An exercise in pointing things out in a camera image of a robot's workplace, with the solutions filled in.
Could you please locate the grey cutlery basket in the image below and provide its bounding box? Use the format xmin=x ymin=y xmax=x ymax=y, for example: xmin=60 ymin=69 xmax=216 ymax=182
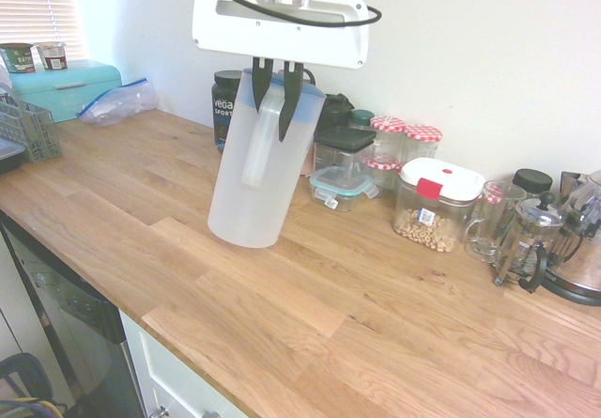
xmin=0 ymin=93 xmax=63 ymax=164

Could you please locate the black tray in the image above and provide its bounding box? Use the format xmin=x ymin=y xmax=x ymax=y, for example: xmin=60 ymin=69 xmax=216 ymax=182
xmin=0 ymin=138 xmax=23 ymax=175

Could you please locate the dark chair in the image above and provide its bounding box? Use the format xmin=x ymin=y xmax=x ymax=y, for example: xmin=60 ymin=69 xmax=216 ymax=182
xmin=0 ymin=351 xmax=69 ymax=418

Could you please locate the glass container with teal lid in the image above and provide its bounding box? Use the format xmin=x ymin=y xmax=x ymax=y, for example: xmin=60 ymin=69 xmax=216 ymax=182
xmin=308 ymin=164 xmax=380 ymax=213

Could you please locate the white cabinet drawer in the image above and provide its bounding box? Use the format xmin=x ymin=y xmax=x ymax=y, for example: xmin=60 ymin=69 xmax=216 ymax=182
xmin=119 ymin=309 xmax=254 ymax=418

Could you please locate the clear glass mug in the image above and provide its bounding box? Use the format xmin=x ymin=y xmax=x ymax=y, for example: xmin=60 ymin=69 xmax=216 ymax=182
xmin=463 ymin=180 xmax=528 ymax=263

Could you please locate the stainless steel electric kettle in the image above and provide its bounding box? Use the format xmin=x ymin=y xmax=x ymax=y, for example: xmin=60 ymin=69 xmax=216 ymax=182
xmin=539 ymin=168 xmax=601 ymax=306

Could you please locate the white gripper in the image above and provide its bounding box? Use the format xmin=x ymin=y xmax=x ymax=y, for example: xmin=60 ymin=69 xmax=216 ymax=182
xmin=191 ymin=0 xmax=371 ymax=144

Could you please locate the jar with green lid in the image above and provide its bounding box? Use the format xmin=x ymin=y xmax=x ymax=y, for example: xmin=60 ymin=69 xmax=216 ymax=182
xmin=349 ymin=109 xmax=376 ymax=132

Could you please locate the black Vega protein tub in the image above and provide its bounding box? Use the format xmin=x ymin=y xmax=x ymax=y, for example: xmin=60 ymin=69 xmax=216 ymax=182
xmin=210 ymin=70 xmax=243 ymax=156

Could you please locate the stainless dishwasher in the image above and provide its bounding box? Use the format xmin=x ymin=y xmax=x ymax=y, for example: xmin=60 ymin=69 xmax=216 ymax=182
xmin=0 ymin=215 xmax=145 ymax=418

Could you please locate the wide jar red checked lid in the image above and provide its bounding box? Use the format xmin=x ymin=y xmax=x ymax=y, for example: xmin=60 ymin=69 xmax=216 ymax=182
xmin=402 ymin=124 xmax=443 ymax=165

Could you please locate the brown oats cup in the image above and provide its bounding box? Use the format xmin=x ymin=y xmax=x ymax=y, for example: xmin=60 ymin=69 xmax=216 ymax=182
xmin=35 ymin=40 xmax=69 ymax=71

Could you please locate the clear zip bag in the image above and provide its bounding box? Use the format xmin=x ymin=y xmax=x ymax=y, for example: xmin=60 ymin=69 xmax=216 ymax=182
xmin=75 ymin=77 xmax=160 ymax=128

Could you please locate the glass French press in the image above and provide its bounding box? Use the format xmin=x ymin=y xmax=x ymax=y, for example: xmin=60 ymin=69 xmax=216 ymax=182
xmin=491 ymin=191 xmax=567 ymax=293

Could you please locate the short jar red checked lid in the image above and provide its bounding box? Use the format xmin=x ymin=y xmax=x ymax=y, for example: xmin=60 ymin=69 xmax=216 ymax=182
xmin=365 ymin=157 xmax=403 ymax=198

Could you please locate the teal bread box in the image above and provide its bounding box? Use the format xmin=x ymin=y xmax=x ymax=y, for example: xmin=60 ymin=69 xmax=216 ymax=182
xmin=8 ymin=59 xmax=127 ymax=124

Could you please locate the square container with black lid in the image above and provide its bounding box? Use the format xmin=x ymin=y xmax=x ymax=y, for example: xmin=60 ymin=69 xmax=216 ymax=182
xmin=313 ymin=125 xmax=378 ymax=179

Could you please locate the white window blind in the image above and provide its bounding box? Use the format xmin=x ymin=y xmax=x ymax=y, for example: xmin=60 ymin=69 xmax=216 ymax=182
xmin=0 ymin=0 xmax=90 ymax=62

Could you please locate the tall jar red checked lid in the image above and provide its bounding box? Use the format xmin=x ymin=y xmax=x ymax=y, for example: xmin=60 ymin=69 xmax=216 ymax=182
xmin=369 ymin=115 xmax=407 ymax=162

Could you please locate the green oats cup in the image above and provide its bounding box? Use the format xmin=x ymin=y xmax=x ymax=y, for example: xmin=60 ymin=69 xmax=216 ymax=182
xmin=0 ymin=41 xmax=36 ymax=75

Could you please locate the translucent pitcher with blue lid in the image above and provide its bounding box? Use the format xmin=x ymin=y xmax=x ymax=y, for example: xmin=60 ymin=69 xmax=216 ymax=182
xmin=207 ymin=67 xmax=328 ymax=249

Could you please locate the black shaker bottle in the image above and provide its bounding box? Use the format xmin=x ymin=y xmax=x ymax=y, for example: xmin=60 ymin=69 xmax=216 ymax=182
xmin=321 ymin=92 xmax=354 ymax=132

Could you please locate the cereal container with white lid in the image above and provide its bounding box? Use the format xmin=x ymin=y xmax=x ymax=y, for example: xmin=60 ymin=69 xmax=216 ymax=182
xmin=392 ymin=157 xmax=486 ymax=254

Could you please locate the jar with black lid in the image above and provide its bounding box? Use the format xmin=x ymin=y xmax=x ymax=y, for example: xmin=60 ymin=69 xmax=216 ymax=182
xmin=511 ymin=167 xmax=554 ymax=198

